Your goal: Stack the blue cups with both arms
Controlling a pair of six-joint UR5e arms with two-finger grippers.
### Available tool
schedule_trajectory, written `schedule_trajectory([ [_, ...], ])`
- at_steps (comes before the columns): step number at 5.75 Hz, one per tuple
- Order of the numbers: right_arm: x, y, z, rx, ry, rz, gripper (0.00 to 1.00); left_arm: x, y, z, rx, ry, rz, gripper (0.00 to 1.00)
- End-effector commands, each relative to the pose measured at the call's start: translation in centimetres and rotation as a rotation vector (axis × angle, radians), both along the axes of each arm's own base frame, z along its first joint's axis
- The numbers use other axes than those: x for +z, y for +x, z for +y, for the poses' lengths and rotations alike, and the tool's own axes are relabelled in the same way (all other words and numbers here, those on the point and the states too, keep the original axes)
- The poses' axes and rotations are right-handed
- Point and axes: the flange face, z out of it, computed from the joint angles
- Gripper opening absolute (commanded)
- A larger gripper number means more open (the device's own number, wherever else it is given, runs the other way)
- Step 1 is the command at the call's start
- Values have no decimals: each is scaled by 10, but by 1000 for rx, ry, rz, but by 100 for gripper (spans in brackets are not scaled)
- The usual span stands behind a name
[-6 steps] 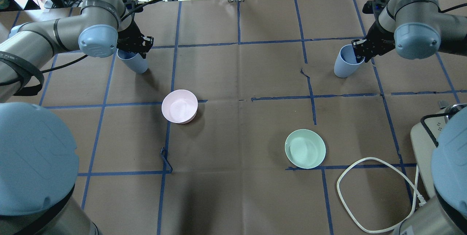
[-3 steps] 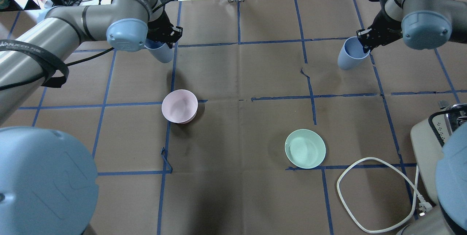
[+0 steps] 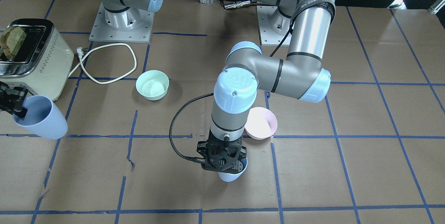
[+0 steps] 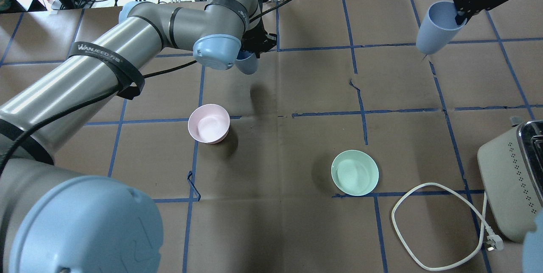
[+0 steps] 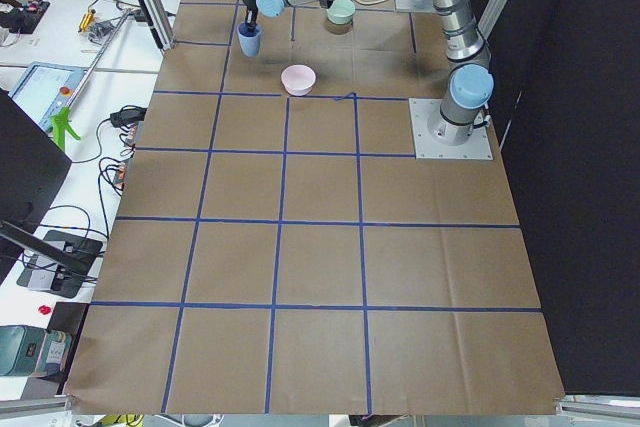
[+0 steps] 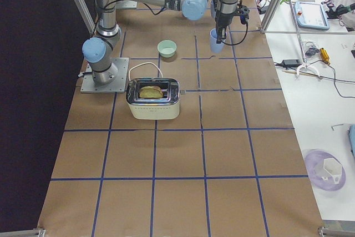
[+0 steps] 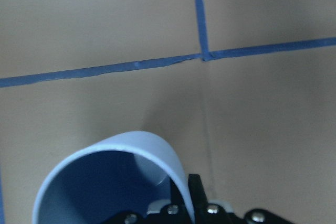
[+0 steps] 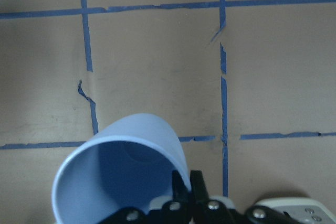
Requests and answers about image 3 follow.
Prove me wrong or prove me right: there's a blue cup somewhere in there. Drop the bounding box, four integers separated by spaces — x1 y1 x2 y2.
218 157 248 182
13 95 68 140

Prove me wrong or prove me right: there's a cream chrome toaster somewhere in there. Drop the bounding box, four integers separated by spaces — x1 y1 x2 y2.
1 18 74 101

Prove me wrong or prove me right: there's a pink bowl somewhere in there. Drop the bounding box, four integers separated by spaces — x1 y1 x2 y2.
244 107 278 140

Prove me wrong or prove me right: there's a toast slice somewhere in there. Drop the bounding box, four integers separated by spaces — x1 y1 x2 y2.
0 26 27 61

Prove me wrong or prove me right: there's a green bowl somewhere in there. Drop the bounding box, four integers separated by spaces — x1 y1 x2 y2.
136 70 170 101

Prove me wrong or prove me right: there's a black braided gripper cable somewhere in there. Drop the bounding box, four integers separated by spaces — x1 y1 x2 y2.
169 93 215 163

